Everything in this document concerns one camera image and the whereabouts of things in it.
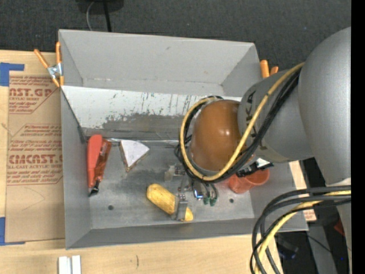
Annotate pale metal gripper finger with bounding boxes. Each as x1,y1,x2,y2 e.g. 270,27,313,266
164,165,184,182
174,192,189,221

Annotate red and amber plastic tool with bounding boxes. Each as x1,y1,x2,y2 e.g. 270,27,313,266
86,134,113,197

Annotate white triangular wedge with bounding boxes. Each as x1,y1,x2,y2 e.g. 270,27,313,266
119,139,151,173

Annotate grey metal bin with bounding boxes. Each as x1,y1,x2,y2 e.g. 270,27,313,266
58,29,310,251

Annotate black cylinder on white bracket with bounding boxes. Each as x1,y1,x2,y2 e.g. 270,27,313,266
236,158,274,178

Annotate yellow toy corn cob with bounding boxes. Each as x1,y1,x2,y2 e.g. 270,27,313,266
146,183,194,222

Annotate orange plastic cup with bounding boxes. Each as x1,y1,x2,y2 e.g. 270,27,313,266
228,167,271,195

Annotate brown cardboard board, red print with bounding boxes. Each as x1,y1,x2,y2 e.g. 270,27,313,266
0,49,67,244

